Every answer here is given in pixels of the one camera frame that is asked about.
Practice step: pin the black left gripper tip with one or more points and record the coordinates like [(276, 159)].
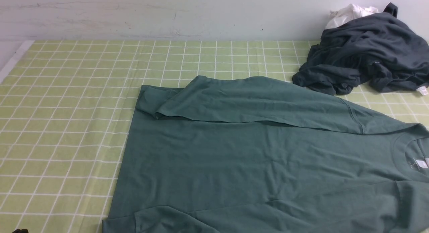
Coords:
[(20, 231)]

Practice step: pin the green long sleeve shirt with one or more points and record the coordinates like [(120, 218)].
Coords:
[(261, 155)]

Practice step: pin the green checkered tablecloth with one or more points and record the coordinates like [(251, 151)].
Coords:
[(67, 107)]

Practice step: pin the white crumpled garment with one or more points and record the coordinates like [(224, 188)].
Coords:
[(347, 14)]

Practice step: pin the dark grey crumpled garment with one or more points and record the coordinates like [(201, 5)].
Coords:
[(378, 49)]

